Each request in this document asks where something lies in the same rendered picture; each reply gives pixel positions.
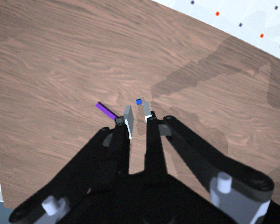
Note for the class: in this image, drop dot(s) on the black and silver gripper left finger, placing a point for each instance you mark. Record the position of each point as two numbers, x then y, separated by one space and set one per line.
49 204

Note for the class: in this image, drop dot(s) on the purple rod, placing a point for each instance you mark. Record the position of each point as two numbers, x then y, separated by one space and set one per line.
104 109

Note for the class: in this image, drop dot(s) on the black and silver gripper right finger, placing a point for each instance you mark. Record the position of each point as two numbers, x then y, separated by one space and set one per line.
240 191

